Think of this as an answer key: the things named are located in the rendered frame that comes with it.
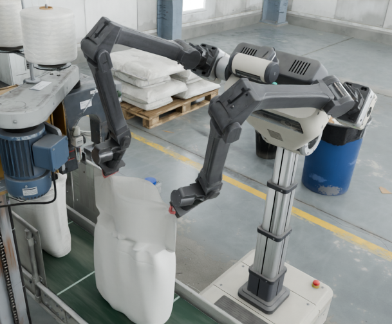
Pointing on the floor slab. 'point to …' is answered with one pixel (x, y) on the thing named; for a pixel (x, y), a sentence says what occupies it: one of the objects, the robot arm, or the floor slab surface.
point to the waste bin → (333, 159)
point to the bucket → (262, 150)
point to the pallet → (151, 117)
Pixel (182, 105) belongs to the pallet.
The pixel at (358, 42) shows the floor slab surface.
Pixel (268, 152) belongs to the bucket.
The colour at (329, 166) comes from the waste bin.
